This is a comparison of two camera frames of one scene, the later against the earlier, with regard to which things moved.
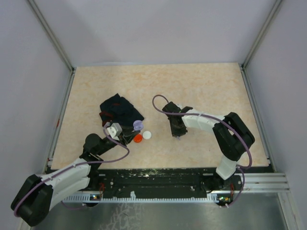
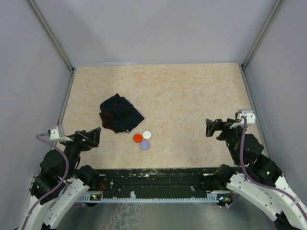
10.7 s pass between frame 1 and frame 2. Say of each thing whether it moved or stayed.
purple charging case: moved
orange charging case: stayed
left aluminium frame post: stayed
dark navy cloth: stayed
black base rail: stayed
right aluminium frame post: stayed
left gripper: moved
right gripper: moved
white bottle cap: stayed
